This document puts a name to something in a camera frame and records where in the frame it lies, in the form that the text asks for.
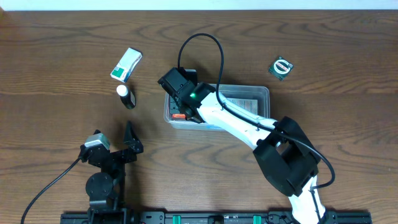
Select red medicine box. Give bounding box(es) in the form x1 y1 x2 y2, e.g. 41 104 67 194
172 114 186 119

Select blue fever patch box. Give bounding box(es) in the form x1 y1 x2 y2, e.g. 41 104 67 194
205 124 224 131

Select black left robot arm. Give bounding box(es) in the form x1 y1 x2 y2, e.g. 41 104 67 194
78 121 144 224

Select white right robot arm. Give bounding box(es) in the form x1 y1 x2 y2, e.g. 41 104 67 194
158 68 326 223

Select clear plastic container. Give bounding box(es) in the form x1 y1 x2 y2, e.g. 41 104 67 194
164 84 270 131

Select dark bottle white cap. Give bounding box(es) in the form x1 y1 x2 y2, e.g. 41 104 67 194
116 85 136 110

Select white green medicine box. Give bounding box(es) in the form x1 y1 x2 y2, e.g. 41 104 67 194
110 48 142 83

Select green Zam-Buk ointment box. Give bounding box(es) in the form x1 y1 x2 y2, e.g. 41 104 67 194
268 56 294 81

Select black left camera cable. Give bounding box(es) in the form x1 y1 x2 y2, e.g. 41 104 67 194
20 157 83 224

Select black camera cable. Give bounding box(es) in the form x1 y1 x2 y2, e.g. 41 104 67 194
20 157 83 224
177 32 336 224

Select black right camera cable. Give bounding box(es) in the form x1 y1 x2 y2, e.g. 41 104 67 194
177 32 336 224

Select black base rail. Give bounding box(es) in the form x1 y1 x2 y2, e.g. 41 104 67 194
60 210 373 224

